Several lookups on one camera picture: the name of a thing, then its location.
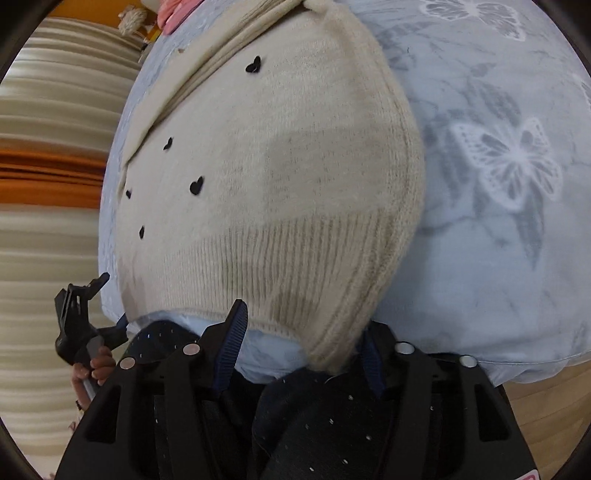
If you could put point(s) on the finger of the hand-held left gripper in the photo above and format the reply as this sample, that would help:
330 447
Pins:
94 282
115 332

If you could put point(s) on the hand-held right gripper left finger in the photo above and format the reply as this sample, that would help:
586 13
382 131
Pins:
232 333

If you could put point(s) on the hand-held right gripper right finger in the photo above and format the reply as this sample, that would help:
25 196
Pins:
372 362

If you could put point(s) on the cream knit sweater black hearts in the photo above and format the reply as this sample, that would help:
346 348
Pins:
277 184

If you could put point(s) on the person's left hand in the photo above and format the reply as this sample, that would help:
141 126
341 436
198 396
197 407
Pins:
99 367

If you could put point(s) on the navy dotted clothing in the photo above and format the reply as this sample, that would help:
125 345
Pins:
318 424

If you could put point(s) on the beige orange striped cloth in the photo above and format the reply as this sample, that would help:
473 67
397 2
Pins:
51 161

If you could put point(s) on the light blue butterfly blanket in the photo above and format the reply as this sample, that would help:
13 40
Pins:
485 230

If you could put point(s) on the pink cloth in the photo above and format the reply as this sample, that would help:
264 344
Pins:
178 14

